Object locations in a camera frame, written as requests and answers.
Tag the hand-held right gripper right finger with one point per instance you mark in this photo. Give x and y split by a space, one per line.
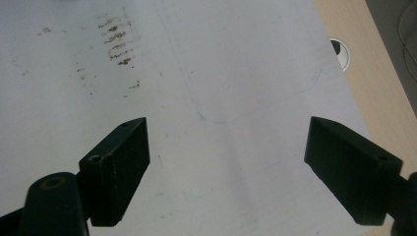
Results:
347 167

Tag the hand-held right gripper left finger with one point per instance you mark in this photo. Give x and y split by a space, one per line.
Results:
114 170

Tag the white paper sheet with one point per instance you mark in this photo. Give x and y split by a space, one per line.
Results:
183 108

